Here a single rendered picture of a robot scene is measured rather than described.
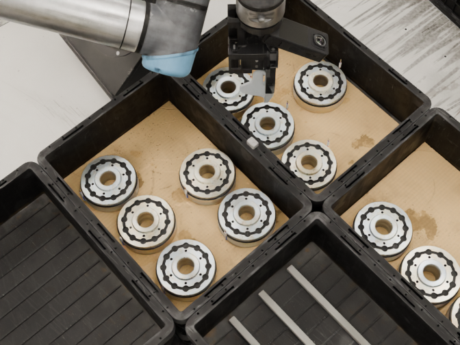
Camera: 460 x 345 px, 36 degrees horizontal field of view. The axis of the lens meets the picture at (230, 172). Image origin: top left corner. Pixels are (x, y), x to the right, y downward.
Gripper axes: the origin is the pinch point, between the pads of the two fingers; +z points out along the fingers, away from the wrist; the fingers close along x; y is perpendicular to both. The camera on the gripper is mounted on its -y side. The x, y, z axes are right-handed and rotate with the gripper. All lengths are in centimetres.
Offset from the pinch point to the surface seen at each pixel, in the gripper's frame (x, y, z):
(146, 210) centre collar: 20.7, 22.0, 8.4
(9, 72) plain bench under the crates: -21, 57, 25
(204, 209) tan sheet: 18.9, 12.1, 12.1
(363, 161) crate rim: 14.6, -15.7, 2.1
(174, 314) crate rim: 41.1, 15.8, 2.1
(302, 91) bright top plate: -4.4, -6.7, 9.2
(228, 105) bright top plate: -1.5, 7.6, 9.1
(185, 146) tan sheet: 5.8, 15.9, 12.1
